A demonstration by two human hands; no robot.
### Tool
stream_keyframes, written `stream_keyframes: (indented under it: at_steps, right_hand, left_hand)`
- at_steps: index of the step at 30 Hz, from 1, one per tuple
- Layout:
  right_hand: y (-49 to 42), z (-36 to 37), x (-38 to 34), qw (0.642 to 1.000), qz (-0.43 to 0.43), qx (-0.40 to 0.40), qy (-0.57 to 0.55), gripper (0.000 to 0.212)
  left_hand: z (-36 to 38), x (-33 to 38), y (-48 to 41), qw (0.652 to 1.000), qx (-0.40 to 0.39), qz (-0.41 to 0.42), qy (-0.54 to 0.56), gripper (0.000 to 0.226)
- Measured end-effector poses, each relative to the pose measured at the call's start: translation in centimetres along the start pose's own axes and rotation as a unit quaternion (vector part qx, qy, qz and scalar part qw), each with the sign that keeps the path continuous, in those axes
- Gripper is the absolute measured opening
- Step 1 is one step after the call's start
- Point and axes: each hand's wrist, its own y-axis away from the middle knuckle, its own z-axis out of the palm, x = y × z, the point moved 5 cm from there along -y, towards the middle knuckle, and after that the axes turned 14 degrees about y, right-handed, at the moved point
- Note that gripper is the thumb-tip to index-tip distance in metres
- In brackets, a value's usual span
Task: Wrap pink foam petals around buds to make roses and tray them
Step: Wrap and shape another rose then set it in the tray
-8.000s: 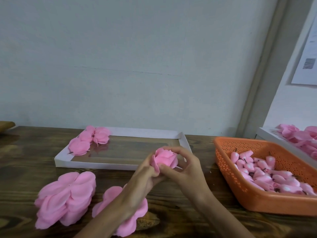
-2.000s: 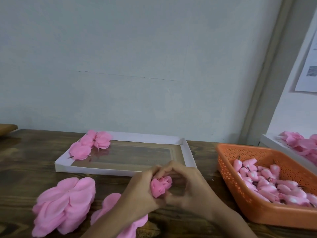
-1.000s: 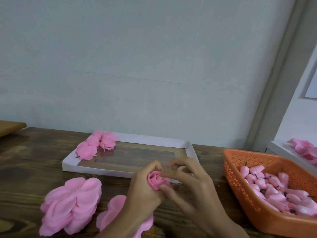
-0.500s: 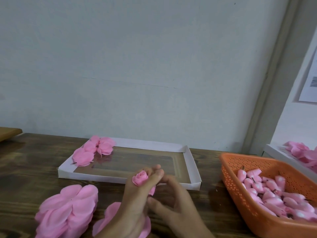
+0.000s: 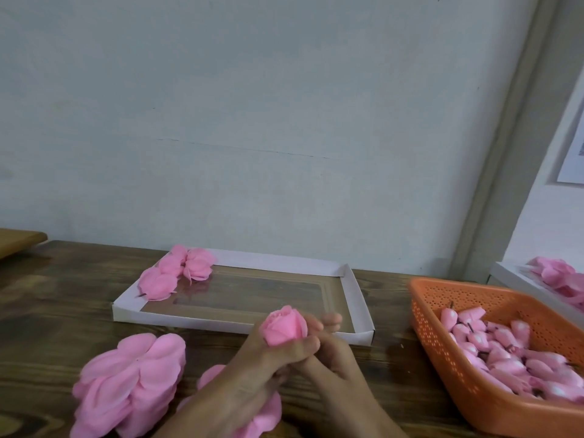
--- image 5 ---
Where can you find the grey door frame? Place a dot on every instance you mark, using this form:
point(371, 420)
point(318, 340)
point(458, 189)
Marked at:
point(511, 132)

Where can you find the pink petal flower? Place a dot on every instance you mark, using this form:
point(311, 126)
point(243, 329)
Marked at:
point(199, 265)

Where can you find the person's right forearm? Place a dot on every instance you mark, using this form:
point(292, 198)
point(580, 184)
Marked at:
point(365, 424)

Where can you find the white shallow tray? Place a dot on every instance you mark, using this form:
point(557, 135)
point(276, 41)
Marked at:
point(237, 296)

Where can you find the person's left hand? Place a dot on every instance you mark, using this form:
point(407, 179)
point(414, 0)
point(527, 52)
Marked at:
point(255, 369)

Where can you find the stack of pink petals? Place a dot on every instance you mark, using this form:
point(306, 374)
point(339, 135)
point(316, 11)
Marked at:
point(128, 383)
point(269, 417)

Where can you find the pink rose buds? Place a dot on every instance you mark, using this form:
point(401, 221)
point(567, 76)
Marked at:
point(502, 356)

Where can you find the white paper notice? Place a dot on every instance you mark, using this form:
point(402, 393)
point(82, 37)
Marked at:
point(573, 150)

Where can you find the person's right hand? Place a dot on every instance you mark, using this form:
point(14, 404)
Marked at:
point(333, 369)

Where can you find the group of finished pink roses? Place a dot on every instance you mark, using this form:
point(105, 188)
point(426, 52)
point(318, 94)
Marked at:
point(157, 283)

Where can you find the pile of pink petals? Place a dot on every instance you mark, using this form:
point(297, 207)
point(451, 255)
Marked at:
point(558, 273)

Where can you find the orange plastic basket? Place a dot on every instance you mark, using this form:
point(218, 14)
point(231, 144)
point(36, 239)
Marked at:
point(465, 397)

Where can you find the person's left forearm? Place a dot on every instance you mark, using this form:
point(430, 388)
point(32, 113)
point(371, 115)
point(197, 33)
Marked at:
point(205, 422)

